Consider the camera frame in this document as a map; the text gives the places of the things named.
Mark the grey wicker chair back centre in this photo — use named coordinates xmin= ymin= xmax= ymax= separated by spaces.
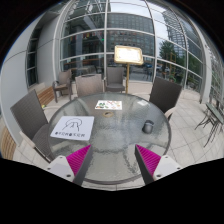
xmin=106 ymin=67 xmax=125 ymax=92

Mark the white mouse pad with logo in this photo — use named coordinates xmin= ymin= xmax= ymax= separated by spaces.
xmin=50 ymin=116 xmax=94 ymax=141

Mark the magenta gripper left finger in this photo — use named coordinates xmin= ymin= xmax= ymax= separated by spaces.
xmin=46 ymin=144 xmax=95 ymax=187

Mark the grey wicker chair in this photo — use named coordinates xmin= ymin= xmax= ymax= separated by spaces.
xmin=75 ymin=74 xmax=103 ymax=97
xmin=9 ymin=88 xmax=56 ymax=163
xmin=52 ymin=70 xmax=72 ymax=102
xmin=149 ymin=77 xmax=182 ymax=119
xmin=106 ymin=67 xmax=125 ymax=92

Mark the grey wicker chair right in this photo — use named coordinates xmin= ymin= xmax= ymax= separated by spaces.
xmin=149 ymin=77 xmax=182 ymax=119

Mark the golden menu display stand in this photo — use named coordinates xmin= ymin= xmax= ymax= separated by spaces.
xmin=114 ymin=45 xmax=143 ymax=84

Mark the grey wicker chair far middle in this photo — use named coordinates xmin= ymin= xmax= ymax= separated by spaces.
xmin=75 ymin=74 xmax=103 ymax=97

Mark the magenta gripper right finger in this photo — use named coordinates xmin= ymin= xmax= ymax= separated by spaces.
xmin=134 ymin=144 xmax=183 ymax=186

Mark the metal folding table right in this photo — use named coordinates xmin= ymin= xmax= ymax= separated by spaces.
xmin=196 ymin=102 xmax=224 ymax=144

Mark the round glass table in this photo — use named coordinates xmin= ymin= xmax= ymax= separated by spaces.
xmin=49 ymin=93 xmax=171 ymax=184

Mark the grey wicker chair back left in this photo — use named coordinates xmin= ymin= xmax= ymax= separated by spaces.
xmin=52 ymin=70 xmax=72 ymax=102

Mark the colourful menu card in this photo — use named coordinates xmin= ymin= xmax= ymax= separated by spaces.
xmin=95 ymin=100 xmax=122 ymax=110

